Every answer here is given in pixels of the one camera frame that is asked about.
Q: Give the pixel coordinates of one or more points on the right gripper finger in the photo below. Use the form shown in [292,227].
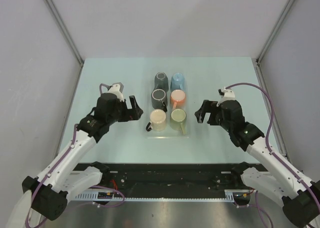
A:
[200,114]
[210,105]

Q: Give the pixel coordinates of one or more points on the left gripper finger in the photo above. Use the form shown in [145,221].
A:
[133,102]
[133,114]

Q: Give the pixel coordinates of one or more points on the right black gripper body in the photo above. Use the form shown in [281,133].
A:
[216,119]

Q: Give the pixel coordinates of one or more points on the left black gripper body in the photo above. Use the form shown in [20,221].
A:
[120,114]

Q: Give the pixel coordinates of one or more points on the green mug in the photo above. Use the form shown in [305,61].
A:
[178,119]

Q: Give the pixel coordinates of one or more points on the cream beige mug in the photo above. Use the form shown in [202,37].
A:
[157,120]

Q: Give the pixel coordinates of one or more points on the orange pink mug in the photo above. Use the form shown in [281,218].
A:
[177,99]

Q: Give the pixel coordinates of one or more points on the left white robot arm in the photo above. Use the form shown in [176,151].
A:
[53,188]

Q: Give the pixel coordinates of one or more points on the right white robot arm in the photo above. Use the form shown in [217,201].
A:
[297,194]

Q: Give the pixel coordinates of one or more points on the dark grey mug front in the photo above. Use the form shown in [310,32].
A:
[159,99]

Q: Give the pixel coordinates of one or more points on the dark grey mug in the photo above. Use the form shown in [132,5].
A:
[161,81]
[159,99]

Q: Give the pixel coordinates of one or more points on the dark grey mug rear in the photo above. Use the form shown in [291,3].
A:
[161,81]

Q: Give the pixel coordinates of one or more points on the blue mug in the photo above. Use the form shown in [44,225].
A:
[177,82]

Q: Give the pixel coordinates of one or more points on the clear plastic tray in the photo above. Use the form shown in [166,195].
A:
[168,132]

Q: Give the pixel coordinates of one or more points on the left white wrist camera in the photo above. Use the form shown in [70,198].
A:
[117,89]

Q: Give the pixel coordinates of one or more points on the right aluminium frame post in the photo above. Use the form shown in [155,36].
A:
[276,28]

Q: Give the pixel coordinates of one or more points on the aluminium frame post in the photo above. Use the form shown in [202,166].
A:
[276,28]
[64,30]

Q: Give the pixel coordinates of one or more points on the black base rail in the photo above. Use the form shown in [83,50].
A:
[174,180]

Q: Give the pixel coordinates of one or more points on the white slotted cable duct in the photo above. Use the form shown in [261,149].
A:
[103,195]

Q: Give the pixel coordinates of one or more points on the left aluminium frame post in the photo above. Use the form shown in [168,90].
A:
[64,30]

